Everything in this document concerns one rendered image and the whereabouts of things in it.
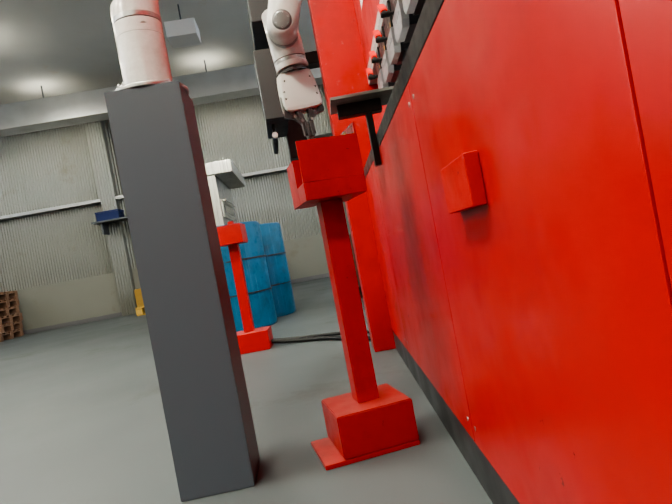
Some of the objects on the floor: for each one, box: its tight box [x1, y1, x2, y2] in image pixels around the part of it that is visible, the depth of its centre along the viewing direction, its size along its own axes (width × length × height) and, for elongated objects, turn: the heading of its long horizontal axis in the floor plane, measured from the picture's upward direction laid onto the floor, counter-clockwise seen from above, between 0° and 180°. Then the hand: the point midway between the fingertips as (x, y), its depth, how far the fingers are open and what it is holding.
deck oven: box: [205, 159, 245, 226], centre depth 656 cm, size 133×106×171 cm
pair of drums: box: [216, 221, 296, 332], centre depth 505 cm, size 75×123×91 cm, turn 92°
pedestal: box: [217, 221, 273, 354], centre depth 344 cm, size 20×25×83 cm
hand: (309, 130), depth 140 cm, fingers closed
